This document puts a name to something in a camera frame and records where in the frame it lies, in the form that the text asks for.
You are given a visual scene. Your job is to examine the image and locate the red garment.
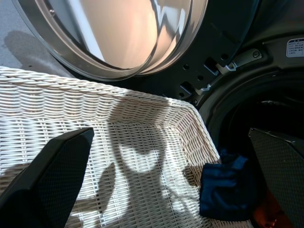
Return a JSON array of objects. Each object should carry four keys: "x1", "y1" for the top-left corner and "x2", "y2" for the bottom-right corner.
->
[{"x1": 251, "y1": 190, "x2": 293, "y2": 228}]

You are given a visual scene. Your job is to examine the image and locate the navy blue garment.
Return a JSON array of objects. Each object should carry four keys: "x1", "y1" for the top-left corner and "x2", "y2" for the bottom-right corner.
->
[{"x1": 199, "y1": 148, "x2": 262, "y2": 219}]

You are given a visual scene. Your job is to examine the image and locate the pale woven basket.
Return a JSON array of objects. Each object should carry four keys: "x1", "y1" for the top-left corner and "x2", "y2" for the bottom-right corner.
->
[{"x1": 0, "y1": 66, "x2": 252, "y2": 228}]

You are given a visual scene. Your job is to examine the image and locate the grey washing machine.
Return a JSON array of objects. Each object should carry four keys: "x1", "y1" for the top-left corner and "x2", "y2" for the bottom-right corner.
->
[{"x1": 114, "y1": 0, "x2": 304, "y2": 228}]

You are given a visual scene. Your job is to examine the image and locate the white washer warning sticker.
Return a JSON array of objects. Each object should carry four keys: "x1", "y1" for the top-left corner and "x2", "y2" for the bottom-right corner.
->
[{"x1": 286, "y1": 39, "x2": 304, "y2": 57}]

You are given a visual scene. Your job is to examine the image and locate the round glass washer door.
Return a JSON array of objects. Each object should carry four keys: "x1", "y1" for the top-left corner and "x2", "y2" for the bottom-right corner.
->
[{"x1": 11, "y1": 0, "x2": 209, "y2": 83}]

